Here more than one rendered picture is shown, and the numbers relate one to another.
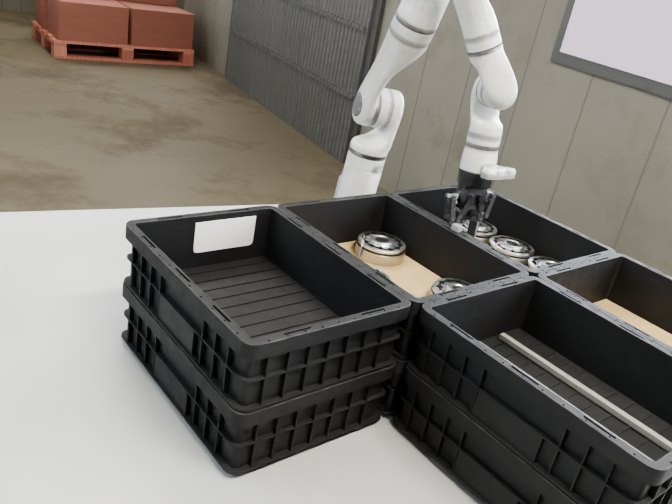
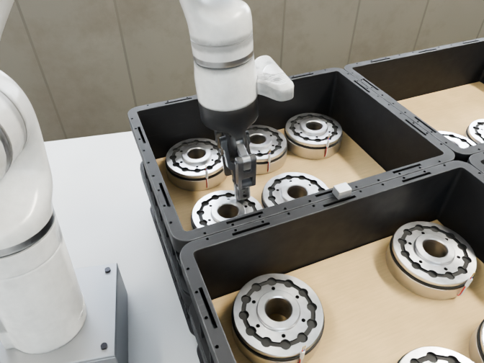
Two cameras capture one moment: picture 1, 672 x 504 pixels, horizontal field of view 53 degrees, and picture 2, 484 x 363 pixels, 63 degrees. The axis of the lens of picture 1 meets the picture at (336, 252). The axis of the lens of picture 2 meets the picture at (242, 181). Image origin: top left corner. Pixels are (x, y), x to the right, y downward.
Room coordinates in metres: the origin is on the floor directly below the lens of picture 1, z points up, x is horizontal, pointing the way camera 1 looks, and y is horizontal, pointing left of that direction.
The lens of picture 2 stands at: (1.25, 0.14, 1.26)
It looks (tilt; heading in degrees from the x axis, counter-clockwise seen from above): 42 degrees down; 290
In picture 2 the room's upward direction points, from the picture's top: straight up
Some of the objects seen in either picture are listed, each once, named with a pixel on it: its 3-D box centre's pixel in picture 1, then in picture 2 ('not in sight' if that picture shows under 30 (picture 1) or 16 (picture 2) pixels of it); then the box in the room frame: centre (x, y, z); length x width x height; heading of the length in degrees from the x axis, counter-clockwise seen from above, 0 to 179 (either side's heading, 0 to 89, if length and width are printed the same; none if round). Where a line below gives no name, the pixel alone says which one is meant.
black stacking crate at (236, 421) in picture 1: (250, 350); not in sight; (0.96, 0.11, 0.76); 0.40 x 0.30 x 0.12; 43
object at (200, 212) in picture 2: not in sight; (227, 214); (1.40, -0.21, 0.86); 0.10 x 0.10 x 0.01
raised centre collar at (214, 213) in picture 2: not in sight; (227, 212); (1.40, -0.21, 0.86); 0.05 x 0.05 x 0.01
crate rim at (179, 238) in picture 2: (498, 226); (279, 137); (1.37, -0.33, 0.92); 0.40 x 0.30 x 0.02; 43
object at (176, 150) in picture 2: (475, 226); (196, 157); (1.50, -0.31, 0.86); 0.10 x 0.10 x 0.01
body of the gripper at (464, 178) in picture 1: (472, 187); (230, 122); (1.42, -0.26, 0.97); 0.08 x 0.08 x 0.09
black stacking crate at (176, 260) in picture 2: (492, 247); (277, 163); (1.37, -0.33, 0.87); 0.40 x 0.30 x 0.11; 43
